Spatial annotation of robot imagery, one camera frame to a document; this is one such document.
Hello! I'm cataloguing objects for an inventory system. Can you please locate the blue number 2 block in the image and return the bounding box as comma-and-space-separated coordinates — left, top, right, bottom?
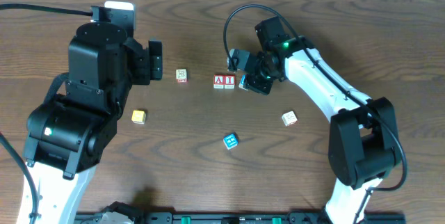
238, 74, 248, 90

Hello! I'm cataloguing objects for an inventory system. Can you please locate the red letter I block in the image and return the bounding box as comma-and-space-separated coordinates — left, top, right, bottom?
224, 75, 236, 89

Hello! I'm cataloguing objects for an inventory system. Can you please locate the white red-sided block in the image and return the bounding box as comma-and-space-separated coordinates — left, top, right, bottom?
176, 69, 188, 83

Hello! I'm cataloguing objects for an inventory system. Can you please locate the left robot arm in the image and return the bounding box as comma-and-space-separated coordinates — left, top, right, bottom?
17, 1, 163, 223

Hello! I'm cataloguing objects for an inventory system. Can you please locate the yellow block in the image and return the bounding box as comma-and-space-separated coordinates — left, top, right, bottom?
131, 110, 147, 125

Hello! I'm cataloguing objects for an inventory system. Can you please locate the red letter A block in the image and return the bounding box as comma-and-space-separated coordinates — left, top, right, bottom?
213, 74, 225, 89

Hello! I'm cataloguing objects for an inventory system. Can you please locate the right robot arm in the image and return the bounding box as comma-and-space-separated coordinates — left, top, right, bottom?
231, 17, 406, 223

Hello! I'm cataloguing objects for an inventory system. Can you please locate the blue top block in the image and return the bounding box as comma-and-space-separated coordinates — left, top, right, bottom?
223, 133, 238, 150

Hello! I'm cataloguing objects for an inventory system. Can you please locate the white M letter block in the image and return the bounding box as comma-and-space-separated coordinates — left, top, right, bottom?
282, 111, 298, 127

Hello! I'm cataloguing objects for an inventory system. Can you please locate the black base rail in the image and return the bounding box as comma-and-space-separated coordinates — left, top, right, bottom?
74, 201, 406, 224

